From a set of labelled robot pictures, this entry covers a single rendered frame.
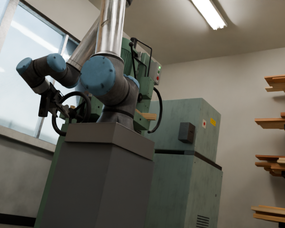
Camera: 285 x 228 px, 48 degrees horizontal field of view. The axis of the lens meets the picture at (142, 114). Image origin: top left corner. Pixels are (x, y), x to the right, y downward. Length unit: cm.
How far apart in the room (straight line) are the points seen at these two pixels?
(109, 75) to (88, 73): 9
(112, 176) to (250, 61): 365
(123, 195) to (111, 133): 26
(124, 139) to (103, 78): 25
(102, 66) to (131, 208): 58
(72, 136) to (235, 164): 305
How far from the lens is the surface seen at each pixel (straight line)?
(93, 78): 129
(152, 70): 255
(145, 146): 139
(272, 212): 347
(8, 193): 339
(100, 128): 128
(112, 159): 124
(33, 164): 351
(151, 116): 205
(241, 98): 445
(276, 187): 400
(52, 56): 153
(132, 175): 133
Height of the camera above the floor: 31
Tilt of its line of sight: 17 degrees up
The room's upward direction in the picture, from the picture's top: 11 degrees clockwise
